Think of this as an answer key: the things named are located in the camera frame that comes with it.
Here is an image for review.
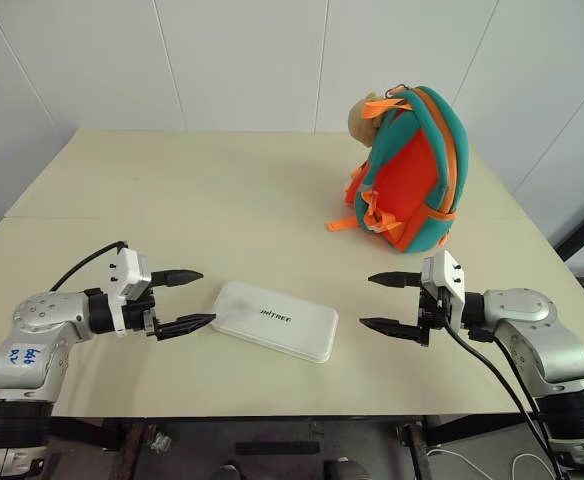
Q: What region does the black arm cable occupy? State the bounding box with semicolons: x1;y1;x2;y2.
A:
438;298;567;480
47;240;129;294
468;328;554;442

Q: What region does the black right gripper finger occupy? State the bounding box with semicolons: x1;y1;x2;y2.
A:
367;270;424;291
358;316;430;348

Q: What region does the white rectangular case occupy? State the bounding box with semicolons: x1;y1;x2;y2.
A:
209;279;340;365

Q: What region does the teal and orange backpack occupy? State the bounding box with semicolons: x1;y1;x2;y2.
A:
325;84;472;256

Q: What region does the black table frame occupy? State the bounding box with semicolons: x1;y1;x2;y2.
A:
45;413;541;480

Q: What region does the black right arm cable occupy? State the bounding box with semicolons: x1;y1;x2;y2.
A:
438;298;567;480
468;328;554;442

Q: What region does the white floor cable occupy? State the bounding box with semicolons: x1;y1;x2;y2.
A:
427;446;549;480

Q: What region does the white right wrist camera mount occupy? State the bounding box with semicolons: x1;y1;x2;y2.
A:
419;249;468;332

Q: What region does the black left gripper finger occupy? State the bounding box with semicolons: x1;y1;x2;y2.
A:
150;269;205;290
153;312;217;343

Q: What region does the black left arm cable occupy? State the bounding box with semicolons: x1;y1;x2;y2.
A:
47;240;129;294

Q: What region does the clear plastic piece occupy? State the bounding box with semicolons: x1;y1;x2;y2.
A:
145;432;174;455

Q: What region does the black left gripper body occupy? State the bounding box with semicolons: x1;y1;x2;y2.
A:
122;293;161;336

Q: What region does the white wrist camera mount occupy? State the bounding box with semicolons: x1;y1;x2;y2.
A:
419;249;468;332
102;247;153;338

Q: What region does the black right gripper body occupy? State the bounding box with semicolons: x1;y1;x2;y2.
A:
416;284;454;349

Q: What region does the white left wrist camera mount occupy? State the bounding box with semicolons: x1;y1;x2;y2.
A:
102;247;153;338

